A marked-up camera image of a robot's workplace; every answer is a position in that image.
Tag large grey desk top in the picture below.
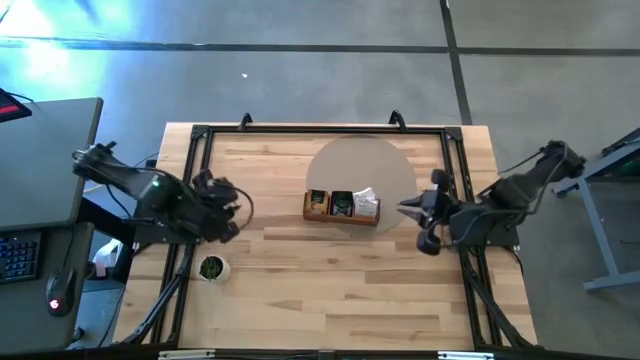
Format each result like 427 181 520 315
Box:
0 97 104 232

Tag black computer mouse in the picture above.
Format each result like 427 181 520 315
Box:
44 266 77 318

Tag black backlit keyboard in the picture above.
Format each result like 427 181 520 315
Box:
0 230 44 285

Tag grey metal table frame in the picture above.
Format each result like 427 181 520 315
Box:
550 127 640 294

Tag small plant in white pot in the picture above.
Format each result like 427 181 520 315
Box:
198 254 232 285

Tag wooden three-compartment tea box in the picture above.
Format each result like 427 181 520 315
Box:
302 188 381 227

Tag dark grey computer desk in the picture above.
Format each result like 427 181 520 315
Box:
0 222 96 357

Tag silver metal bracket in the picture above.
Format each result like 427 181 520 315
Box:
158 349 216 360
438 351 495 360

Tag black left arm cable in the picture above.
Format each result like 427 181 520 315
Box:
219 184 256 234

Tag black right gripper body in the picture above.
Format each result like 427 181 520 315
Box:
417 169 454 256

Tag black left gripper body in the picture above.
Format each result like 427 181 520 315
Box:
192 168 240 245

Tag Ahmad blackcurrant tea bag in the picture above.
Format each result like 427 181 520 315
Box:
330 190 354 216

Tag Ahmad mango magic tea bag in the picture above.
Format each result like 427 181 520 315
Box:
307 189 330 215

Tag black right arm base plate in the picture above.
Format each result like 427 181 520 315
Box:
447 207 521 249

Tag black red device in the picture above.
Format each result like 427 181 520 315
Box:
0 88 33 124

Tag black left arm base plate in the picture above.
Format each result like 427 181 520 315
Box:
132 219 202 247

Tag round grey table mat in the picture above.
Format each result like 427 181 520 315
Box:
305 134 418 235

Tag white pink object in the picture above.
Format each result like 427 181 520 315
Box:
92 238 125 279

